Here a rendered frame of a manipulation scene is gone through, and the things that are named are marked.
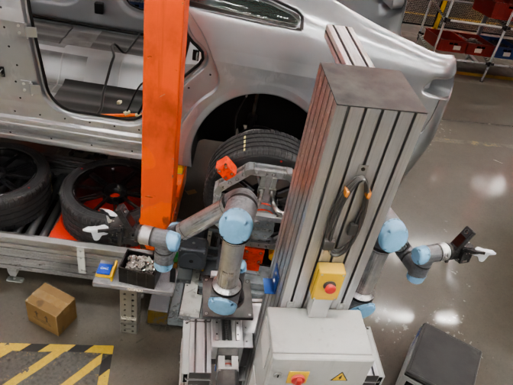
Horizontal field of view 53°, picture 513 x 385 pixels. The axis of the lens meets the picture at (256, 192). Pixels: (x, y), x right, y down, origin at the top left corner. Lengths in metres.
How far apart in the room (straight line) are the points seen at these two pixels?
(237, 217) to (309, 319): 0.43
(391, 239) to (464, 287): 2.22
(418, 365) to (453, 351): 0.25
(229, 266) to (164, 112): 0.81
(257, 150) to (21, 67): 1.38
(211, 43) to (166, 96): 0.54
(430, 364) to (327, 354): 1.38
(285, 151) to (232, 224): 0.97
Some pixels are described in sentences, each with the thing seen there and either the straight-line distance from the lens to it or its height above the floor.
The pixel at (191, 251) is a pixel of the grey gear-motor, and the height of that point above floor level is 0.39.
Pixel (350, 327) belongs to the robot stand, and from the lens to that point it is 1.85.
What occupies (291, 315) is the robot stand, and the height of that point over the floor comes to 1.23.
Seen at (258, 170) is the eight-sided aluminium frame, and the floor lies 1.11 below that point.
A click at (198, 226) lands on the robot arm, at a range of 2.04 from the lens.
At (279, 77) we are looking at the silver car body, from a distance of 2.83.
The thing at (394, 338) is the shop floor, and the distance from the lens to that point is 3.54.
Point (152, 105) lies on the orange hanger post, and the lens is 2.38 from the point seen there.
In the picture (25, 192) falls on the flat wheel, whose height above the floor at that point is 0.50.
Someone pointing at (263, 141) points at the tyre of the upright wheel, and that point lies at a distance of 2.72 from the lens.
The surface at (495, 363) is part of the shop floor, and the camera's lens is 3.76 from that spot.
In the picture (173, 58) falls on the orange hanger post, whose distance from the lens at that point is 2.26.
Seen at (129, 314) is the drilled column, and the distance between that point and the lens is 3.09.
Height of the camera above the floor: 2.62
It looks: 38 degrees down
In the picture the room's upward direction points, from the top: 11 degrees clockwise
